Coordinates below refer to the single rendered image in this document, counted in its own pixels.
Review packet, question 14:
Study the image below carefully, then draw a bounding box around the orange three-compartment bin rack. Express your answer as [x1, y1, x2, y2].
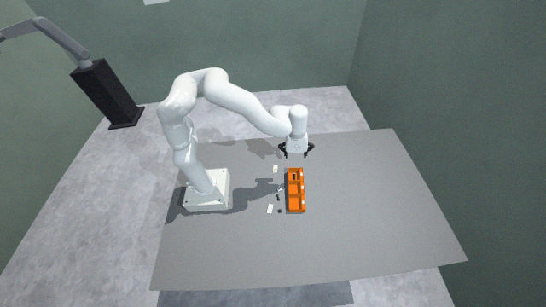
[288, 168, 305, 212]

